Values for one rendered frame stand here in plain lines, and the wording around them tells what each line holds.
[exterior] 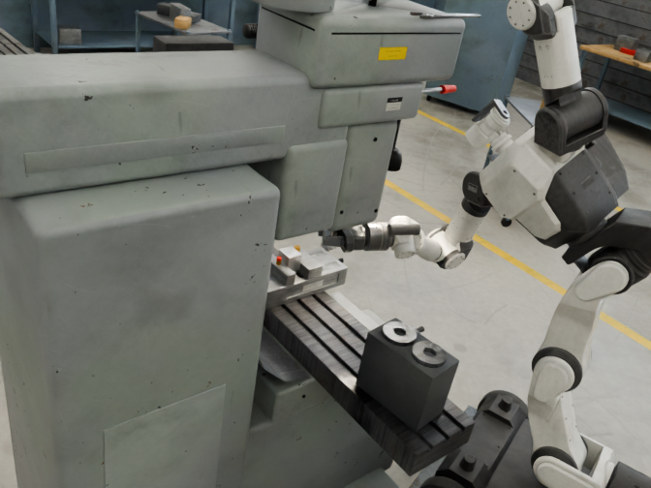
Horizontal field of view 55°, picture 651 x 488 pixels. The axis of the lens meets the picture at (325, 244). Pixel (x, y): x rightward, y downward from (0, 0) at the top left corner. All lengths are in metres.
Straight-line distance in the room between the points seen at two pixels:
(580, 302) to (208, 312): 1.00
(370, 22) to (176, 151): 0.52
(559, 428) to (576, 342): 0.31
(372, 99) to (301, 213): 0.33
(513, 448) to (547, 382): 0.45
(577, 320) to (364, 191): 0.70
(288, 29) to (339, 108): 0.21
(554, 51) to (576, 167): 0.33
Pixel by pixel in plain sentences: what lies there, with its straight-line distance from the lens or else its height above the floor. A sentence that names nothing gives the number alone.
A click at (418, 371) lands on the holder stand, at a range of 1.62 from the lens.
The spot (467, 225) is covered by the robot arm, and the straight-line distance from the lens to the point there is 2.05.
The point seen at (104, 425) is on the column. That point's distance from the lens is 1.48.
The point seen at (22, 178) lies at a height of 1.60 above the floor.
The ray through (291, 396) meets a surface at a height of 0.83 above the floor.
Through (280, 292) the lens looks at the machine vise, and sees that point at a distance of 2.01.
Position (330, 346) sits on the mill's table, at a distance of 1.91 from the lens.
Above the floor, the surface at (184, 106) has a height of 1.71.
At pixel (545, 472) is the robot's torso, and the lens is 2.16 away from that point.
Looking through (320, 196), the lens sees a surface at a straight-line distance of 1.58.
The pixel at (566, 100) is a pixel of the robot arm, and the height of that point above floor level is 1.77.
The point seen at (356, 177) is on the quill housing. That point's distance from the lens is 1.67.
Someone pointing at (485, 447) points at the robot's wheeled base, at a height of 0.59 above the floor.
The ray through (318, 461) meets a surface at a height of 0.44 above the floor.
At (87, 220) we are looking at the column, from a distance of 1.18.
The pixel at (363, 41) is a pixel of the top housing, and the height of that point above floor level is 1.84.
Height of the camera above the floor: 2.13
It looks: 29 degrees down
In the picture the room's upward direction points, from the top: 10 degrees clockwise
